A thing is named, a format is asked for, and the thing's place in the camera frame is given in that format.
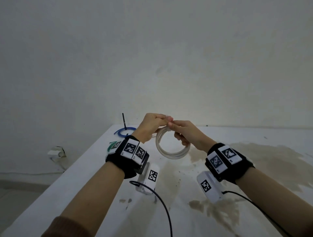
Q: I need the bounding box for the brown left sleeve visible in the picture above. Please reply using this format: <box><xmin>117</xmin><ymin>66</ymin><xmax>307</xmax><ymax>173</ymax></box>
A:
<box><xmin>41</xmin><ymin>216</ymin><xmax>95</xmax><ymax>237</ymax></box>

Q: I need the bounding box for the blue cable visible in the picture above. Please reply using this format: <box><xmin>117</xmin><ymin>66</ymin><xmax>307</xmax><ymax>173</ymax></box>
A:
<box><xmin>113</xmin><ymin>127</ymin><xmax>137</xmax><ymax>138</ymax></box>

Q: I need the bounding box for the person's left forearm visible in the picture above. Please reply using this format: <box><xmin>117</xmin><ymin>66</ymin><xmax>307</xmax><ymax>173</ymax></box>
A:
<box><xmin>60</xmin><ymin>161</ymin><xmax>126</xmax><ymax>237</ymax></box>

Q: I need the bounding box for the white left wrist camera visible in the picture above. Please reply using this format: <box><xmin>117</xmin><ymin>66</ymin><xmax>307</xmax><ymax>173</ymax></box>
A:
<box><xmin>136</xmin><ymin>163</ymin><xmax>161</xmax><ymax>196</ymax></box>

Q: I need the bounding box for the black right wristband with markers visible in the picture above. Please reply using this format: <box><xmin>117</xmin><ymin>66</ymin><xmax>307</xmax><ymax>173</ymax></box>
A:
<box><xmin>205</xmin><ymin>143</ymin><xmax>255</xmax><ymax>185</ymax></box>

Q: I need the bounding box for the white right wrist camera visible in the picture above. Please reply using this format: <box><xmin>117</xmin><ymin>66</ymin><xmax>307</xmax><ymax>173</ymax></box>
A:
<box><xmin>197</xmin><ymin>171</ymin><xmax>225</xmax><ymax>203</ymax></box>

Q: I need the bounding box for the person's right hand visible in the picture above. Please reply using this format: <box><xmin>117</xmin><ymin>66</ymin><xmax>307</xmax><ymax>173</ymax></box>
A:
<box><xmin>167</xmin><ymin>120</ymin><xmax>217</xmax><ymax>153</ymax></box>

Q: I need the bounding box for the green cable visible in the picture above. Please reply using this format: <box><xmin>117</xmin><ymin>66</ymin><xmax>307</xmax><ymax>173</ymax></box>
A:
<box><xmin>107</xmin><ymin>141</ymin><xmax>122</xmax><ymax>153</ymax></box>

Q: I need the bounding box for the white cable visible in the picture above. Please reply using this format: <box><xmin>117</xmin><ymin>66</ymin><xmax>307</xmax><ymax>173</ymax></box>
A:
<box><xmin>155</xmin><ymin>125</ymin><xmax>191</xmax><ymax>160</ymax></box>

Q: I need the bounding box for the white socket with black cord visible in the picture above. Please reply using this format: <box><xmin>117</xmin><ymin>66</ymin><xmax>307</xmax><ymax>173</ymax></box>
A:
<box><xmin>48</xmin><ymin>146</ymin><xmax>67</xmax><ymax>159</ymax></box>

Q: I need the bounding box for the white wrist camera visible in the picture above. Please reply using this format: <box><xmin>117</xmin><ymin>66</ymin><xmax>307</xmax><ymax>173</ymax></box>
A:
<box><xmin>197</xmin><ymin>171</ymin><xmax>225</xmax><ymax>203</ymax></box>
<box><xmin>136</xmin><ymin>163</ymin><xmax>161</xmax><ymax>196</ymax></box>

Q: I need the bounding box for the black right camera cord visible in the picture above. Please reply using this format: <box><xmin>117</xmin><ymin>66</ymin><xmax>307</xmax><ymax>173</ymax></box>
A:
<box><xmin>221</xmin><ymin>190</ymin><xmax>291</xmax><ymax>237</ymax></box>

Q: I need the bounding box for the person's right forearm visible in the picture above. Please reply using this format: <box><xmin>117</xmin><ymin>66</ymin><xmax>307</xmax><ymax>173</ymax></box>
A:
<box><xmin>235</xmin><ymin>167</ymin><xmax>313</xmax><ymax>237</ymax></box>

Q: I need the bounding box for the person's left hand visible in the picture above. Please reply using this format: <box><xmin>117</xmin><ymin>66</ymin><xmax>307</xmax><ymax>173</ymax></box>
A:
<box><xmin>132</xmin><ymin>113</ymin><xmax>173</xmax><ymax>144</ymax></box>

